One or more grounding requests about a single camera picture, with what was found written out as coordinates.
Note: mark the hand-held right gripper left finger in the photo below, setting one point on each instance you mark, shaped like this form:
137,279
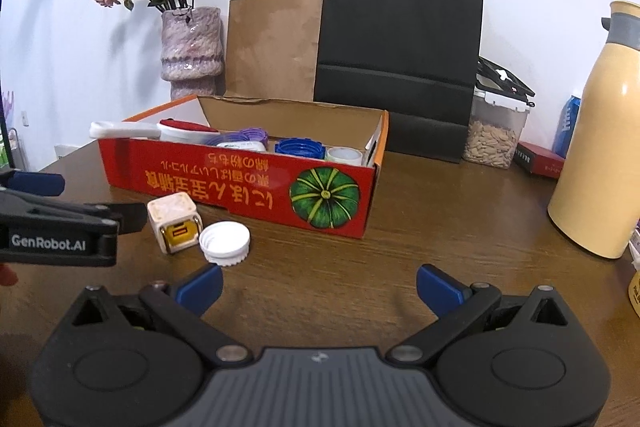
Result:
200,287

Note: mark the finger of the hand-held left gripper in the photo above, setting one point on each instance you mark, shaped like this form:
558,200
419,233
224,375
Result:
130,216
37,183

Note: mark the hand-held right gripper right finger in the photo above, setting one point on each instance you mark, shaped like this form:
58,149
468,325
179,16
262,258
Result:
440,289

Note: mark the white cube charger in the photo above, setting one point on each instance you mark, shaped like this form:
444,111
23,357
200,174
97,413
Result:
172,222

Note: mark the white ribbed bottle cap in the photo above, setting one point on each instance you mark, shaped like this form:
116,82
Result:
225,244

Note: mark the white lint brush red pad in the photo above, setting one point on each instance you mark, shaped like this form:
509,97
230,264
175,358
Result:
185,132

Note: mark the red orange cardboard box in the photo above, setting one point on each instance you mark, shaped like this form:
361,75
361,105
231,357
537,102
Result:
240,187

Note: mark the purple plastic item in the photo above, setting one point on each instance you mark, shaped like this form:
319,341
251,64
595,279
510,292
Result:
245,139

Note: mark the blue ribbed bottle cap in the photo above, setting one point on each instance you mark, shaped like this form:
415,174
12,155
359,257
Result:
300,148

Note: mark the person's left hand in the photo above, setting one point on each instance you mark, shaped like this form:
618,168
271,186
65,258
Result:
6,276

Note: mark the clear container of seeds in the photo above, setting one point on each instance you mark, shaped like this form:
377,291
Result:
492,139

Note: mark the red flat box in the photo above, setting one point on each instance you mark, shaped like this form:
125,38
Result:
542,159

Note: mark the pink mottled ceramic vase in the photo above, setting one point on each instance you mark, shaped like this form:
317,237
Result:
191,47

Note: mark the yellow labelled container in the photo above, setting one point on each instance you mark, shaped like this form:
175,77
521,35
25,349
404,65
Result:
635,294

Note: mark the blue drink can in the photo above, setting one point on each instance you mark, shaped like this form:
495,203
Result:
567,127

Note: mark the cream thermos jug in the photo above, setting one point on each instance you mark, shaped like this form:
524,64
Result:
605,147

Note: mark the black clip on container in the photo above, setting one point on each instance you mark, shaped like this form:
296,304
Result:
502,79

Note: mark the brown paper bag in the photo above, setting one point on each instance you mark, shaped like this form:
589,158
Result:
272,47

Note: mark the black paper bag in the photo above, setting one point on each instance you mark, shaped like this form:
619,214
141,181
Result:
400,47

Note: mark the white wall outlet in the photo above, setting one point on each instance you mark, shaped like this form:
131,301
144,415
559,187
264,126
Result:
23,118

